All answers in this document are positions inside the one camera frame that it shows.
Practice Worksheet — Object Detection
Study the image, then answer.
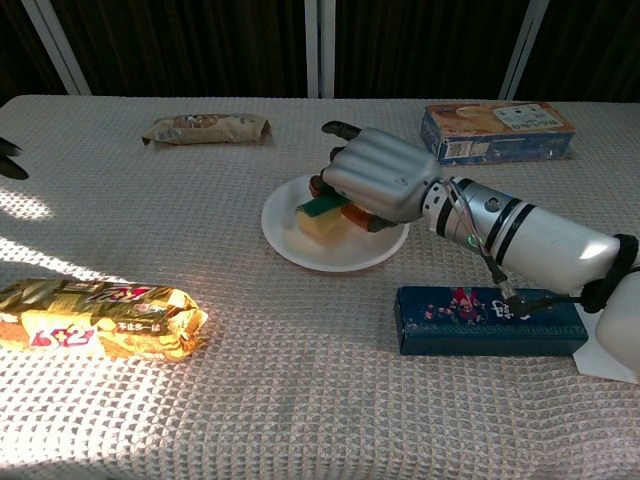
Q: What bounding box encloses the white slanted frame post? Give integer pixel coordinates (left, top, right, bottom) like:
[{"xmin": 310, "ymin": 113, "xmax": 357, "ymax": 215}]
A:
[
  {"xmin": 20, "ymin": 0, "xmax": 92, "ymax": 96},
  {"xmin": 498, "ymin": 0, "xmax": 550, "ymax": 100}
]

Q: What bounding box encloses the blue cardboard cracker box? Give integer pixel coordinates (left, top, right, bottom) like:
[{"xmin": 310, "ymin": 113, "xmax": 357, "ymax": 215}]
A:
[{"xmin": 419, "ymin": 101, "xmax": 576, "ymax": 168}]

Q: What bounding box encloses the dark curtain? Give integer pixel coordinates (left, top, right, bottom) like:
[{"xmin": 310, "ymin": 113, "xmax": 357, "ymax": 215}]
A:
[{"xmin": 0, "ymin": 0, "xmax": 640, "ymax": 101}]

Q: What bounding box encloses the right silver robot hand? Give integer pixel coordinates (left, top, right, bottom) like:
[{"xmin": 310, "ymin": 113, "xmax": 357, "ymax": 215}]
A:
[{"xmin": 308, "ymin": 120, "xmax": 444, "ymax": 235}]

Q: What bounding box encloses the dark blue floral box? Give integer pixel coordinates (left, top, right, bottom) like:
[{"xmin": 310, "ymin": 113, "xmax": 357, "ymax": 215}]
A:
[{"xmin": 393, "ymin": 284, "xmax": 590, "ymax": 357}]

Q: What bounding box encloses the green yellow sponge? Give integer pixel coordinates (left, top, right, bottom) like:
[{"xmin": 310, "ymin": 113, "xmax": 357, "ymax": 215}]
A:
[{"xmin": 295, "ymin": 194, "xmax": 352, "ymax": 240}]

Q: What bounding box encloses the white vertical frame post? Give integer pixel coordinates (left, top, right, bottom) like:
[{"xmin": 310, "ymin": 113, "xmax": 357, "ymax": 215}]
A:
[{"xmin": 304, "ymin": 0, "xmax": 337, "ymax": 99}]

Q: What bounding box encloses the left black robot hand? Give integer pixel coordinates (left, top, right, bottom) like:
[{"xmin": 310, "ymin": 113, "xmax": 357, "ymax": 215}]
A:
[{"xmin": 0, "ymin": 138, "xmax": 30, "ymax": 181}]

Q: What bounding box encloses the white round plate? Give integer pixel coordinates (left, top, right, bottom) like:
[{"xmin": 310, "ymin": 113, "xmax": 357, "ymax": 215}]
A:
[{"xmin": 260, "ymin": 174, "xmax": 411, "ymax": 273}]

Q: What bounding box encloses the gold biscuit packet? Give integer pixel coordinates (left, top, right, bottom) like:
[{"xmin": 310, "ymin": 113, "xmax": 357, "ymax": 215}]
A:
[{"xmin": 0, "ymin": 277, "xmax": 210, "ymax": 363}]

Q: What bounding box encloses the white paper sheet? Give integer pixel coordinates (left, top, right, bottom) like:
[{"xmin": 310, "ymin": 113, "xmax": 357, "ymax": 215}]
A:
[{"xmin": 572, "ymin": 344, "xmax": 640, "ymax": 385}]

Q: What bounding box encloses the white waffle tablecloth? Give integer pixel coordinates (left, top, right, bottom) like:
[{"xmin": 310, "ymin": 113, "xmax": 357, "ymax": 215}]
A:
[{"xmin": 0, "ymin": 94, "xmax": 640, "ymax": 480}]

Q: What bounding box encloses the brown snack packet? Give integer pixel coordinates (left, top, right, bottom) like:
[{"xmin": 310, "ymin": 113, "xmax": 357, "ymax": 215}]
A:
[{"xmin": 141, "ymin": 113, "xmax": 272, "ymax": 147}]

